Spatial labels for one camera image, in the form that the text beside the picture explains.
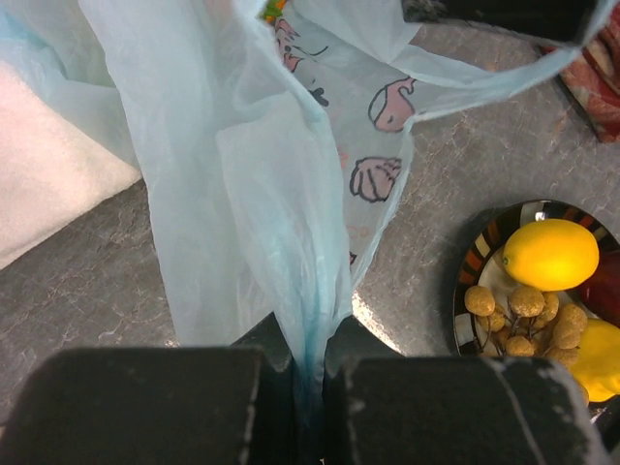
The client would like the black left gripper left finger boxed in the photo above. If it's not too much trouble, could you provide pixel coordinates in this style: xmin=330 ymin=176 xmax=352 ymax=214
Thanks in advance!
xmin=1 ymin=317 xmax=295 ymax=464

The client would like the light blue plastic bag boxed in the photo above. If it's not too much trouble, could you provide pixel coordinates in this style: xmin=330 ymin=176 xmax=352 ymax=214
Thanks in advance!
xmin=1 ymin=1 xmax=614 ymax=384

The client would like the dark rimmed beige plate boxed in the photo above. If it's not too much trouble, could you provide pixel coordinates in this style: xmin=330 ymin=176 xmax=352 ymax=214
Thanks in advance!
xmin=452 ymin=200 xmax=619 ymax=357

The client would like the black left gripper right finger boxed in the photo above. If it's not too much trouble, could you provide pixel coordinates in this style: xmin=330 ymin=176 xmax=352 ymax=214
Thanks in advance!
xmin=324 ymin=317 xmax=610 ymax=464

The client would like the red plaid cloth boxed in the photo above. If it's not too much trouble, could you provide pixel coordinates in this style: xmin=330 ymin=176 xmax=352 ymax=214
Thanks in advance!
xmin=559 ymin=6 xmax=619 ymax=143

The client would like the yellow fake berry bunch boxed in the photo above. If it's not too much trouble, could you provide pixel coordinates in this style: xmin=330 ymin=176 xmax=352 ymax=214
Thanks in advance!
xmin=464 ymin=286 xmax=588 ymax=369

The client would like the white folded cloth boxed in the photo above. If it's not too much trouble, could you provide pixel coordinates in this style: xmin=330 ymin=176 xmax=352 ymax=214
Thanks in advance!
xmin=1 ymin=63 xmax=140 ymax=267

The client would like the yellow fake lemon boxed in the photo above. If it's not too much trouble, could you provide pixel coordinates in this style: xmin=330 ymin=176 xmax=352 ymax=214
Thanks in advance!
xmin=502 ymin=219 xmax=600 ymax=292

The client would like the dark red fake apple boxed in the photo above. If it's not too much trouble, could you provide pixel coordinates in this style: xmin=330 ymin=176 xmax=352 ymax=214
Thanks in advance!
xmin=578 ymin=250 xmax=620 ymax=326

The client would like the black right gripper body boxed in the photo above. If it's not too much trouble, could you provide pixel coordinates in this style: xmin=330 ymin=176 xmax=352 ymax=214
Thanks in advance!
xmin=401 ymin=0 xmax=601 ymax=46

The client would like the yellow fake pear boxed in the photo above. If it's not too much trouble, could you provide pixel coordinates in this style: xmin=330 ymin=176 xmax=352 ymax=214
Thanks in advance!
xmin=569 ymin=319 xmax=620 ymax=403

